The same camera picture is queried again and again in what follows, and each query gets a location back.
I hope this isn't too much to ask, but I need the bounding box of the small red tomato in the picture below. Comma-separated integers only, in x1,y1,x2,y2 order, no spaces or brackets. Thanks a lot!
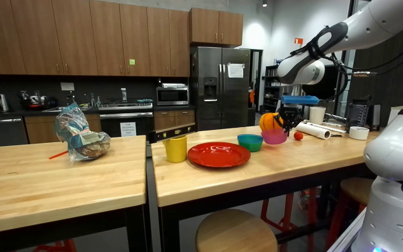
294,130,304,141

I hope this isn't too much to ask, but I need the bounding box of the red plate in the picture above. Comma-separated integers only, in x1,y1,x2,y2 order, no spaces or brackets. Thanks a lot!
188,141,251,169

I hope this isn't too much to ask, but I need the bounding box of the orange pumpkin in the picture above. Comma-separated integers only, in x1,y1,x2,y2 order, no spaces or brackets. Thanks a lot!
259,111,284,131

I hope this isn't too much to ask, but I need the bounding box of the orange marker pen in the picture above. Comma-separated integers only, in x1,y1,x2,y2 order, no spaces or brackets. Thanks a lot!
49,149,69,159

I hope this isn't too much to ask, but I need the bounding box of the orange legged wooden stool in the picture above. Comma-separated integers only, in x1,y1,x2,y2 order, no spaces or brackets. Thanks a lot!
259,186,325,252

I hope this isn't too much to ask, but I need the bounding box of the plastic bag of bread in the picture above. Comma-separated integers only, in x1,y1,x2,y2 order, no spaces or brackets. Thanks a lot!
53,103,111,160

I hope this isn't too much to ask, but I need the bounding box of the yellow mug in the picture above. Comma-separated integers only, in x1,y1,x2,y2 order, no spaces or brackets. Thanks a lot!
164,135,188,162

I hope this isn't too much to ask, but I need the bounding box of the white paper cup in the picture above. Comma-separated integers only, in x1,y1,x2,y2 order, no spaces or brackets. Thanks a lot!
310,106,326,124

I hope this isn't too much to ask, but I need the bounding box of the stainless microwave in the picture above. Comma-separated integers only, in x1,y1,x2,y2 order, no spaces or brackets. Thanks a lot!
157,86,189,104

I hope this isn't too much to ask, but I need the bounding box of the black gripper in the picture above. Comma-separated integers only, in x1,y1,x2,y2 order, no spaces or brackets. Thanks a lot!
279,106,304,128

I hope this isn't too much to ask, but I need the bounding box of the white paper towel roll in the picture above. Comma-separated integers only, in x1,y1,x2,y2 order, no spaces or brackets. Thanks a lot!
297,121,331,139

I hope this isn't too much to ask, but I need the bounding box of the black oven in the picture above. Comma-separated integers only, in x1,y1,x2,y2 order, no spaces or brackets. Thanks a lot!
100,111,154,137

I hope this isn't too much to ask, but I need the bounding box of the wooden round stool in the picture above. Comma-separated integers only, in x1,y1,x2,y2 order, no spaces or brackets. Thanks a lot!
196,208,279,252

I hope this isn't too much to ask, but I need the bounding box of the green plastic bowl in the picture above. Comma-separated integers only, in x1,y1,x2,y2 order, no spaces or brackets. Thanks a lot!
238,134,263,152

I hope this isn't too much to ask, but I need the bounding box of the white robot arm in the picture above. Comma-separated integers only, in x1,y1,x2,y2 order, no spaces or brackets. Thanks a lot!
276,0,403,252

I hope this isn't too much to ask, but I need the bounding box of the stainless refrigerator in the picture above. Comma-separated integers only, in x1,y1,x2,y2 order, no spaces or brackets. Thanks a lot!
191,46,251,130

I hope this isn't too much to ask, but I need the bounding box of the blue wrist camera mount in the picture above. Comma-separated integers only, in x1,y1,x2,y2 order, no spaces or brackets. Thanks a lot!
282,95,321,104

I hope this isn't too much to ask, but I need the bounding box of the pink plastic bowl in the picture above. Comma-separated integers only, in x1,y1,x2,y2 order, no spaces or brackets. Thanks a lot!
262,130,287,144

